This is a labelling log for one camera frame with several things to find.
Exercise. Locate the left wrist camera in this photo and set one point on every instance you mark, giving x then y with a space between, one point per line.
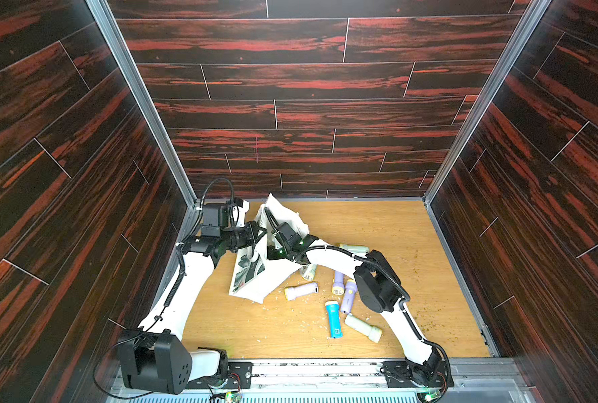
231 213

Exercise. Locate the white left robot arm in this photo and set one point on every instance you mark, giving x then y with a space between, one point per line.
152 357

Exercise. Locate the pale green flashlight top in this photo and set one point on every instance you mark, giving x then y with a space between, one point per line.
355 249

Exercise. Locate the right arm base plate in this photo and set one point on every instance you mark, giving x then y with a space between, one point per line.
406 374

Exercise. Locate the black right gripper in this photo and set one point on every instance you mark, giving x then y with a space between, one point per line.
283 237

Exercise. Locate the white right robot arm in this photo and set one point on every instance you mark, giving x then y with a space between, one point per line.
380 289

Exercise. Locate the pale green flashlight bottom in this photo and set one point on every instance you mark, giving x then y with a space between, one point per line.
372 332

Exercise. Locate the blue flashlight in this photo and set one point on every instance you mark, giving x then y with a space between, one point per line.
335 329

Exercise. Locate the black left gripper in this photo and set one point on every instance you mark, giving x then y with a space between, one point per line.
248 229

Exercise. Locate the lilac flashlight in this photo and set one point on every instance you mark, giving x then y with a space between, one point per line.
350 291
293 292
338 286

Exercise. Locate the white floral tote bag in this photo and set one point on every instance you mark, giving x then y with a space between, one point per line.
260 269

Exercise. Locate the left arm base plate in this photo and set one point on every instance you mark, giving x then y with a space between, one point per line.
236 375

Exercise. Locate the pale green flashlight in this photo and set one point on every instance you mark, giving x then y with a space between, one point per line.
355 249
372 332
308 272

